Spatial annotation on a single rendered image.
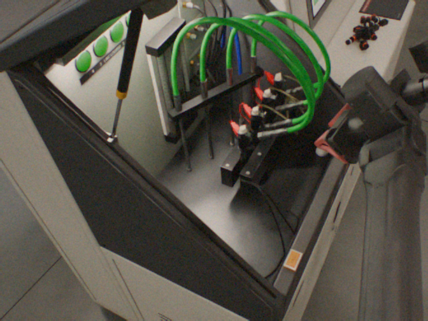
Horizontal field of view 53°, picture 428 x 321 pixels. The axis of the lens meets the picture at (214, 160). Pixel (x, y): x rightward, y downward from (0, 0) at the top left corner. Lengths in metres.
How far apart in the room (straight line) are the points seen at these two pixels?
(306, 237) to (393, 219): 0.63
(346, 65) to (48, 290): 1.68
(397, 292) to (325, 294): 1.66
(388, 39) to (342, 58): 0.21
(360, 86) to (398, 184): 0.16
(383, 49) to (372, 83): 1.03
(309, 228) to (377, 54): 0.75
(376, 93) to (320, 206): 0.58
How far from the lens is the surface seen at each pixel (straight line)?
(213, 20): 0.97
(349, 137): 0.76
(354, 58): 1.62
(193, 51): 1.38
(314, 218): 1.17
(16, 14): 0.95
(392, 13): 1.89
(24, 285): 2.37
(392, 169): 0.58
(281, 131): 1.08
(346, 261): 2.21
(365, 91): 0.64
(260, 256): 1.23
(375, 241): 0.52
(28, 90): 0.89
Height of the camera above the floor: 1.92
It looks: 49 degrees down
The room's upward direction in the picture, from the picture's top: 6 degrees counter-clockwise
